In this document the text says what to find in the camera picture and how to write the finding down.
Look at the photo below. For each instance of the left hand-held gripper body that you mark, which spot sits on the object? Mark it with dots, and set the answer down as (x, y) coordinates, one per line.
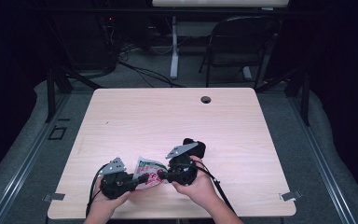
(115, 185)

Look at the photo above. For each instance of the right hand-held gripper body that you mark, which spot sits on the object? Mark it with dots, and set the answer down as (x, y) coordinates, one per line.
(181, 171)

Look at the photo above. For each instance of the pink and white plastic bag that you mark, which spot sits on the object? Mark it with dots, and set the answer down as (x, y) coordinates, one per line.
(149, 169)

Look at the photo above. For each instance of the clear jar with black lid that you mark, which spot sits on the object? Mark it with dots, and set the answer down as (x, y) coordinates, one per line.
(197, 148)

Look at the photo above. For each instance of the person's left hand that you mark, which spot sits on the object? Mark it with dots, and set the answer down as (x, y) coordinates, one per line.
(105, 207)

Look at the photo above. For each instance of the person's right hand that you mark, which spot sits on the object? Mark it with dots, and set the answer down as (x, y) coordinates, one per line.
(202, 189)

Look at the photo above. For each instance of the grey tape piece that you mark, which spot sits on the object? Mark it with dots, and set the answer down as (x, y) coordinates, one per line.
(54, 197)
(290, 195)

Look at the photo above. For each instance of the black metal stand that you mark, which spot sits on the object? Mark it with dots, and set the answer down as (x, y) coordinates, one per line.
(305, 99)
(51, 93)

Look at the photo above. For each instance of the white desk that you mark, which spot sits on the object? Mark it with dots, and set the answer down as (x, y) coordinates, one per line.
(174, 46)

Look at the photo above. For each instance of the black folding chair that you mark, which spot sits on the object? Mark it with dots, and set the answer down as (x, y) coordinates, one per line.
(239, 59)

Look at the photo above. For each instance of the dark box with red light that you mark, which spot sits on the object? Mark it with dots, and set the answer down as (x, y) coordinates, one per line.
(90, 40)

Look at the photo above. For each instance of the aluminium floor rail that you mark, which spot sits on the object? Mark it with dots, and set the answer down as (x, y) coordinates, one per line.
(323, 161)
(21, 168)

